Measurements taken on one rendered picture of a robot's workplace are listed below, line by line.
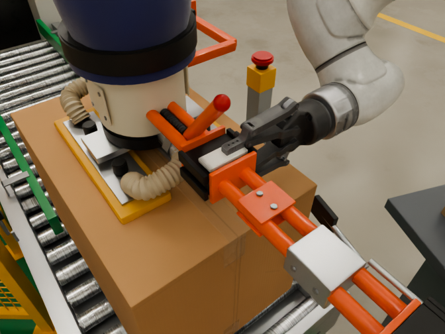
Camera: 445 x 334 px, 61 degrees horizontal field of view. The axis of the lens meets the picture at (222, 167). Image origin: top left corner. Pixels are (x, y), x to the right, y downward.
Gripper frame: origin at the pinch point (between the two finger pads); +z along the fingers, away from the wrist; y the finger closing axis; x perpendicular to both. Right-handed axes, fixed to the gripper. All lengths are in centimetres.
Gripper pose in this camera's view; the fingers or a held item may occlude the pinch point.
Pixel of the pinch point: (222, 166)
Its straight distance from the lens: 56.7
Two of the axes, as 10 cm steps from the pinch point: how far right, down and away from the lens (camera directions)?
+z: -8.0, 4.2, -4.3
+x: -6.0, -5.5, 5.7
